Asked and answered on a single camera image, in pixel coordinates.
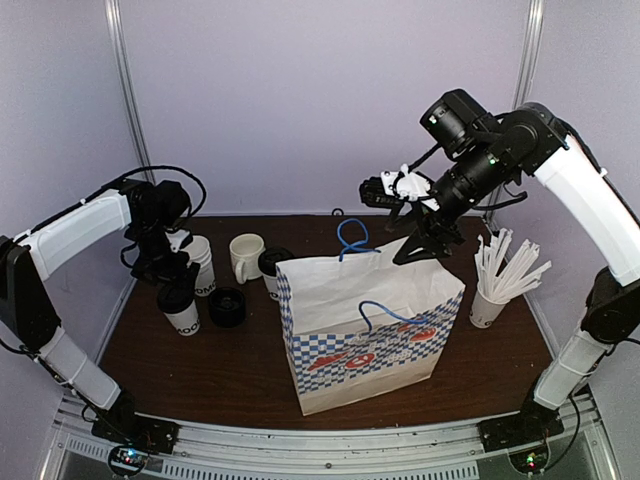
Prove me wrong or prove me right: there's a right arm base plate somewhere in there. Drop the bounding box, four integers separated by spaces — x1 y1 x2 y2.
477 412 565 452

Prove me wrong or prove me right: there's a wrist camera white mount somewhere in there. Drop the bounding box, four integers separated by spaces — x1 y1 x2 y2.
165 229 193 252
359 164 440 211

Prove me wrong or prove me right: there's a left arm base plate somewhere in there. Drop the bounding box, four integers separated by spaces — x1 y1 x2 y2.
91 416 180 454

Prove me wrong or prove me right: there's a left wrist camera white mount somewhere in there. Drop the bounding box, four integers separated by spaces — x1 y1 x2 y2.
165 229 193 252

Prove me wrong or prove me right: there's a black plastic cup lid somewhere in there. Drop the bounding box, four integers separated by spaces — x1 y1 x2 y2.
258 247 295 277

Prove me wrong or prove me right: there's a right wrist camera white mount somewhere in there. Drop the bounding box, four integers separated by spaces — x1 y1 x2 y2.
359 164 440 211

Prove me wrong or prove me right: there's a bundle of white wrapped straws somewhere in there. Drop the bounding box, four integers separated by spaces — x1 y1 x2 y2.
474 228 552 304

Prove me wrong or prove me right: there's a stack of black cup lids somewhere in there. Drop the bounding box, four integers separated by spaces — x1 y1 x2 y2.
207 287 246 328

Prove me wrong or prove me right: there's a stack of white paper cups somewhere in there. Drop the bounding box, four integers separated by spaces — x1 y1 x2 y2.
185 235 216 297

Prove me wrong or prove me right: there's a cream ceramic mug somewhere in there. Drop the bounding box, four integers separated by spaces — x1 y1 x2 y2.
229 233 265 285

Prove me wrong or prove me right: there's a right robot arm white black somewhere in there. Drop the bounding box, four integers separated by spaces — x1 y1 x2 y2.
382 89 639 442

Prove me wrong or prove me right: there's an aluminium front rail frame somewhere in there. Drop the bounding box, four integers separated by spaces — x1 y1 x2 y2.
35 393 623 479

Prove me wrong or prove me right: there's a checkered paper takeout bag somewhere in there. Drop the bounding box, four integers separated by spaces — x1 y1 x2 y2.
276 233 465 416

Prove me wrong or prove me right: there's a white paper coffee cup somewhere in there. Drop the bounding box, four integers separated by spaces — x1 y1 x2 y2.
263 274 279 302

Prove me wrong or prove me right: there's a right aluminium corner post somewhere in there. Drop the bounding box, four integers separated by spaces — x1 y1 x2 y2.
512 0 546 108

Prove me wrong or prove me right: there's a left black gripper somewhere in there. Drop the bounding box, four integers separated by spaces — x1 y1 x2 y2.
129 217 199 296

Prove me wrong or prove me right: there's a white cup holding straws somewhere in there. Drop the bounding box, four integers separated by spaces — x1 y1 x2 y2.
469 291 506 329

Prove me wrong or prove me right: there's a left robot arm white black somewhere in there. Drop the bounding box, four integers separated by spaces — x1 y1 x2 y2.
1 171 199 444

